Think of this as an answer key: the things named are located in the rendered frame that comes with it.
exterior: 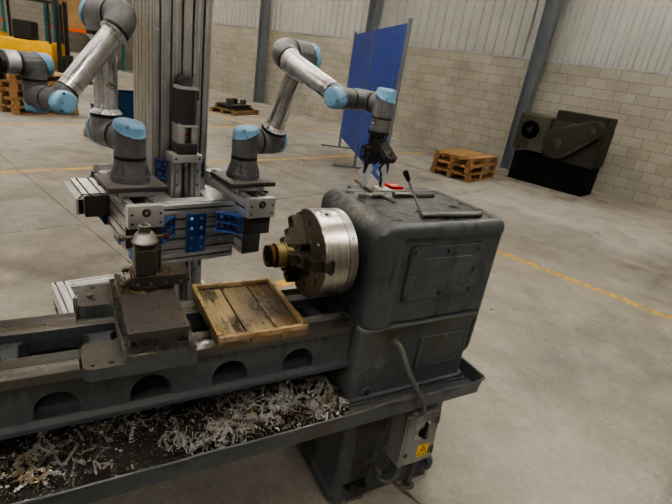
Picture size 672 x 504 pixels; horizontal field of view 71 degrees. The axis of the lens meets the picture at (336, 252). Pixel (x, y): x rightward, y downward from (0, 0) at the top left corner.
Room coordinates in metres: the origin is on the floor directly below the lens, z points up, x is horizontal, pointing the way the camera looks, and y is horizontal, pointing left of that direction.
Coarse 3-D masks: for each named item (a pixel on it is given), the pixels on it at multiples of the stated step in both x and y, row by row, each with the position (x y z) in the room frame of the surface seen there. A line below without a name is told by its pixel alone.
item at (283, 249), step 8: (264, 248) 1.46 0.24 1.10; (272, 248) 1.43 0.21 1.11; (280, 248) 1.44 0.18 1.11; (288, 248) 1.45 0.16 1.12; (264, 256) 1.46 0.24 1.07; (272, 256) 1.42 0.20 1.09; (280, 256) 1.42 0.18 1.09; (288, 256) 1.43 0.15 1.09; (272, 264) 1.42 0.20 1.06; (280, 264) 1.43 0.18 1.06
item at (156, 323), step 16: (128, 304) 1.19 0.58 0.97; (144, 304) 1.20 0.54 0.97; (160, 304) 1.21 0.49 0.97; (176, 304) 1.23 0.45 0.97; (128, 320) 1.10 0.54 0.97; (144, 320) 1.12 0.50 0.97; (160, 320) 1.13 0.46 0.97; (176, 320) 1.14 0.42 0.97; (128, 336) 1.04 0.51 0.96; (144, 336) 1.06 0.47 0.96; (160, 336) 1.08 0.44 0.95; (176, 336) 1.11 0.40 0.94
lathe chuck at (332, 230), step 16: (304, 208) 1.56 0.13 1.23; (320, 208) 1.57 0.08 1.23; (304, 224) 1.55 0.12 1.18; (320, 224) 1.45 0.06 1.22; (336, 224) 1.48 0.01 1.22; (320, 240) 1.44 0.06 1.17; (336, 240) 1.43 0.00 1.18; (320, 256) 1.42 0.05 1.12; (336, 256) 1.41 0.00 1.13; (304, 272) 1.51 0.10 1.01; (320, 272) 1.41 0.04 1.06; (336, 272) 1.40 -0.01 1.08; (304, 288) 1.49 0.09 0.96; (320, 288) 1.40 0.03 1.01; (336, 288) 1.43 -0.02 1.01
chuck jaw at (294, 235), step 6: (294, 216) 1.55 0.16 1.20; (300, 216) 1.56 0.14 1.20; (288, 222) 1.56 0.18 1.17; (294, 222) 1.54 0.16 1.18; (300, 222) 1.55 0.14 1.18; (288, 228) 1.51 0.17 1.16; (294, 228) 1.53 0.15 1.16; (300, 228) 1.54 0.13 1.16; (288, 234) 1.51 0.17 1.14; (294, 234) 1.51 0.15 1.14; (300, 234) 1.53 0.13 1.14; (282, 240) 1.50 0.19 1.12; (288, 240) 1.49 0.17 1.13; (294, 240) 1.50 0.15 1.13; (300, 240) 1.51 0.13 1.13
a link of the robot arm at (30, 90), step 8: (24, 80) 1.59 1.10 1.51; (32, 80) 1.59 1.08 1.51; (40, 80) 1.60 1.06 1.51; (24, 88) 1.59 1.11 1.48; (32, 88) 1.58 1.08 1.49; (40, 88) 1.57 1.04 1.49; (24, 96) 1.59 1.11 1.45; (32, 96) 1.57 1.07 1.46; (24, 104) 1.59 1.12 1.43; (32, 104) 1.59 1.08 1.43; (32, 112) 1.60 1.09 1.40; (40, 112) 1.60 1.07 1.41
